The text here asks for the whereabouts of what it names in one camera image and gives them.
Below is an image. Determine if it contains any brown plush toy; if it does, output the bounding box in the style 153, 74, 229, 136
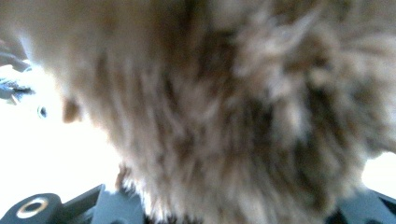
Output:
0, 0, 396, 224

